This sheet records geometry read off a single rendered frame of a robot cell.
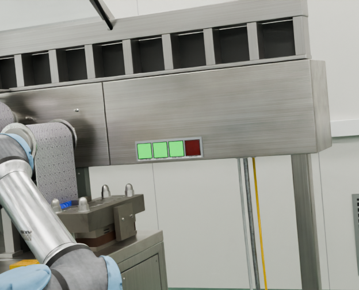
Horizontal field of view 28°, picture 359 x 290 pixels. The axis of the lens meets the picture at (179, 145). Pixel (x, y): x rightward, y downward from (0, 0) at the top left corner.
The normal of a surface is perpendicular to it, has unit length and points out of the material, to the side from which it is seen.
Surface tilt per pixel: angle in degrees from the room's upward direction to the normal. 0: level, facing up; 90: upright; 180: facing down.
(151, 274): 90
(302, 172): 90
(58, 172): 90
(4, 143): 40
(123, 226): 90
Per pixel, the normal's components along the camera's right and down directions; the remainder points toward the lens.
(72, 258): 0.08, -0.73
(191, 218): -0.39, 0.08
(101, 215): 0.92, -0.07
